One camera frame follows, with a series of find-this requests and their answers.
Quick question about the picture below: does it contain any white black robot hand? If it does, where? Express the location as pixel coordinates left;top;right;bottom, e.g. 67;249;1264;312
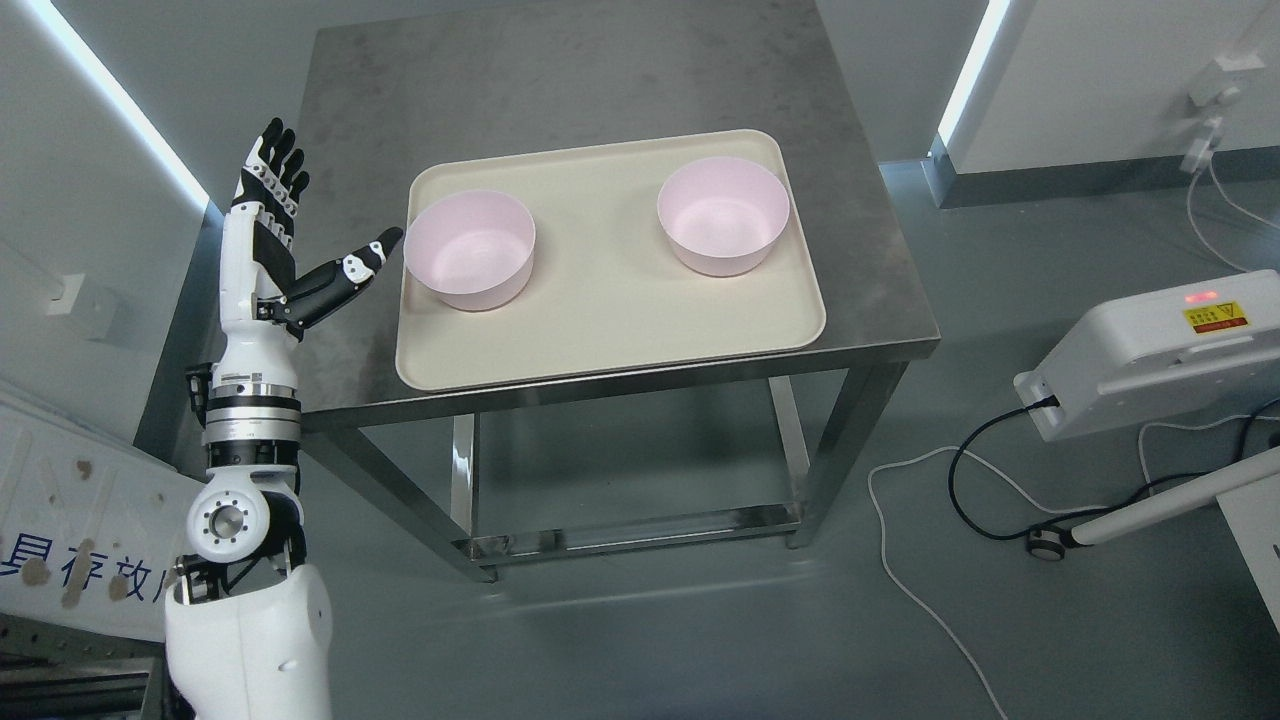
218;118;404;386

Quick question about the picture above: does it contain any pink bowl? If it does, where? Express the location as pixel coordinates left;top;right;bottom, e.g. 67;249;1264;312
403;190;538;313
655;156;792;277

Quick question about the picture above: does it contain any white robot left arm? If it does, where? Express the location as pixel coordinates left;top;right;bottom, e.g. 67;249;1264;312
164;340;333;719

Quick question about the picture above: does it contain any white sign board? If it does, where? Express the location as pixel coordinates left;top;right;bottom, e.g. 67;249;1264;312
1;395;200;642

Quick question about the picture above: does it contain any stainless steel table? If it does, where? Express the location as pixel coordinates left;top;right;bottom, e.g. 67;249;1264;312
294;1;940;584

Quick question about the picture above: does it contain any cream plastic tray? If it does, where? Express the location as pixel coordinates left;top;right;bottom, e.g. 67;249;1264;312
396;129;826;393

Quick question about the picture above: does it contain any white stand leg with caster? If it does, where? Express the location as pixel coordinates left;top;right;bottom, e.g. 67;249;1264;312
1024;447;1279;561

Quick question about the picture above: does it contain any white device with warning label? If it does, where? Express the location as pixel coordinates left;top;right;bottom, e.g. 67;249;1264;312
1012;270;1279;442

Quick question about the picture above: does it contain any white wall socket left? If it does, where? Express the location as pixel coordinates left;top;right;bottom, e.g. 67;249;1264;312
46;273;120;341

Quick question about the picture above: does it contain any black power cable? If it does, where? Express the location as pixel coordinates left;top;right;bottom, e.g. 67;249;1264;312
948;396;1280;542

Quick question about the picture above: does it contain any white floor cable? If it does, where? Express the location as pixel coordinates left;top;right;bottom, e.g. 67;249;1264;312
867;445;1114;720

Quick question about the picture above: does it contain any white wall plug right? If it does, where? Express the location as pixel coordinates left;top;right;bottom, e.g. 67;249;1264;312
1179;53;1267;176

